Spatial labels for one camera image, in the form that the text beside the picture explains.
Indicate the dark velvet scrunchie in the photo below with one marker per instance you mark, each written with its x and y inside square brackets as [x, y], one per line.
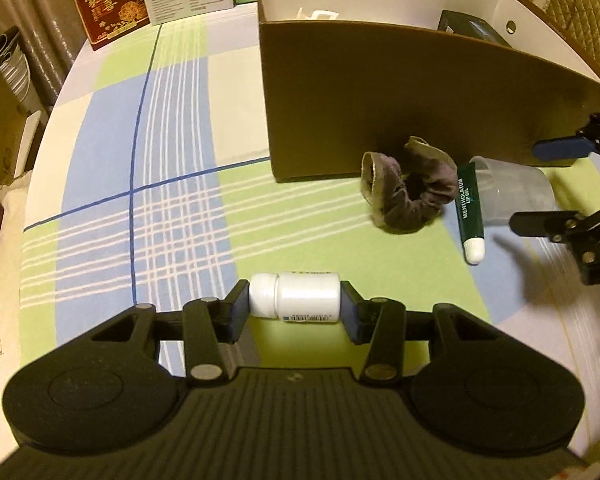
[406, 194]

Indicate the clear plastic cup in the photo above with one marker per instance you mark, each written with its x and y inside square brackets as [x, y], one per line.
[506, 188]

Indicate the white pill bottle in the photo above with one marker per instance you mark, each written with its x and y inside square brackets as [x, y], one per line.
[296, 297]

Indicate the green lip balm stick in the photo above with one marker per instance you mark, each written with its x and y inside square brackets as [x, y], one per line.
[469, 215]

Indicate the cream plastic hair clip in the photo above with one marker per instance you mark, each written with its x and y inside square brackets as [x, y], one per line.
[317, 15]

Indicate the brown cardboard storage box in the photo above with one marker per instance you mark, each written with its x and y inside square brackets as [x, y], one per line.
[382, 72]

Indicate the black shaver box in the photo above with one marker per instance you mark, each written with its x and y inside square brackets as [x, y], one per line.
[467, 25]

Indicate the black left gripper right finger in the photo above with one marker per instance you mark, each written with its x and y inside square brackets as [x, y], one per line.
[379, 322]

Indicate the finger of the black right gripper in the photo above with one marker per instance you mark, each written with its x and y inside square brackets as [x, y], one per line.
[558, 226]
[569, 147]

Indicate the beige curtain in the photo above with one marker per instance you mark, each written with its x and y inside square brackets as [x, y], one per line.
[52, 35]

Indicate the stack of white bowls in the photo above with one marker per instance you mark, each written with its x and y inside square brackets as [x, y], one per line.
[16, 71]

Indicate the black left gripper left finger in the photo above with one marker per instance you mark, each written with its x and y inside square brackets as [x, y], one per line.
[209, 322]

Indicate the checked tablecloth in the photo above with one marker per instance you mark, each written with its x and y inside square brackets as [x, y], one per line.
[153, 185]

